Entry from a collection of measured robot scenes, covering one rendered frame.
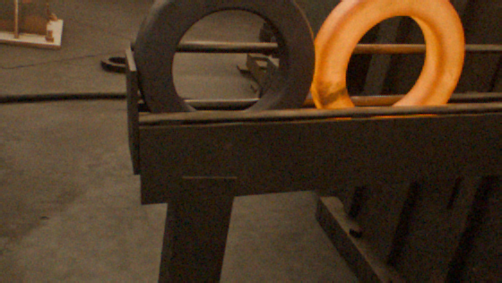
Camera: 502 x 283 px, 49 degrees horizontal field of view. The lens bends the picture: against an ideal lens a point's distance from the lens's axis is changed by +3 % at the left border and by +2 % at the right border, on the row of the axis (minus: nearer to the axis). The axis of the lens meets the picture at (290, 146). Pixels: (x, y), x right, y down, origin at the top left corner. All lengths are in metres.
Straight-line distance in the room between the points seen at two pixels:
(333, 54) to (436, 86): 0.15
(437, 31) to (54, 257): 1.03
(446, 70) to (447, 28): 0.05
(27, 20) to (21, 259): 1.91
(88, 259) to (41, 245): 0.12
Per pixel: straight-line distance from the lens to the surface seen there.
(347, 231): 1.49
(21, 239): 1.45
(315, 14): 2.08
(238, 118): 0.55
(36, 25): 3.12
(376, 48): 0.68
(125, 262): 1.36
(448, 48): 0.65
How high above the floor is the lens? 0.80
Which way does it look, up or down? 22 degrees down
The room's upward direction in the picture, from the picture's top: 12 degrees clockwise
